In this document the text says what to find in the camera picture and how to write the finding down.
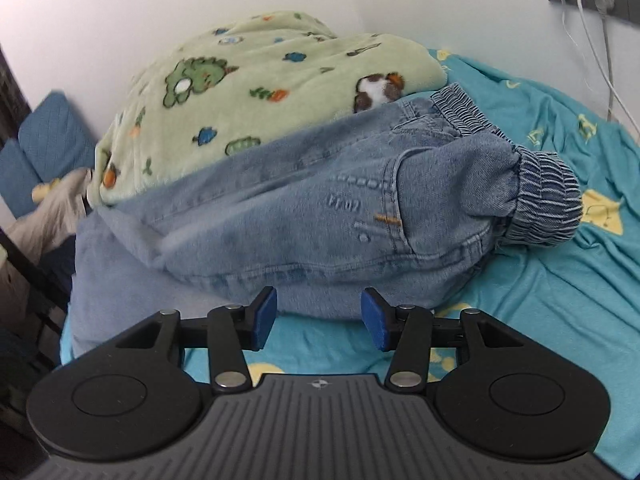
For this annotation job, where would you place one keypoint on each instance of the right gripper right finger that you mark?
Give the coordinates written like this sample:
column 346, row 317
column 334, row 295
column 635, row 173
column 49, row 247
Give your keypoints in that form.
column 411, row 332

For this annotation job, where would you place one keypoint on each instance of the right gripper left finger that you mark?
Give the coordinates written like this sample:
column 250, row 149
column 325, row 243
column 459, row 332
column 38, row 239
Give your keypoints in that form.
column 226, row 333

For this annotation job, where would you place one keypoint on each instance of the blue denim jeans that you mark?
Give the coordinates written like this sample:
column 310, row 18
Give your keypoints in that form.
column 410, row 198

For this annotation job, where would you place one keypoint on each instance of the teal smiley bed sheet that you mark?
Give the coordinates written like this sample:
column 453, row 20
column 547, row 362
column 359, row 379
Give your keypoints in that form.
column 579, row 298

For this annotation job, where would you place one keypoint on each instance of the beige cloth pile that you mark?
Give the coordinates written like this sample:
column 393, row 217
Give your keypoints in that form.
column 55, row 219

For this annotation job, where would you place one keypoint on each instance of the green cartoon fleece blanket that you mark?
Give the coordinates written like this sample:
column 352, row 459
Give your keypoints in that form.
column 243, row 85

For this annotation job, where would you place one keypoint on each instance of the blue quilted cushion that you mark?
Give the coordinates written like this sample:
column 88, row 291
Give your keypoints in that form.
column 52, row 141

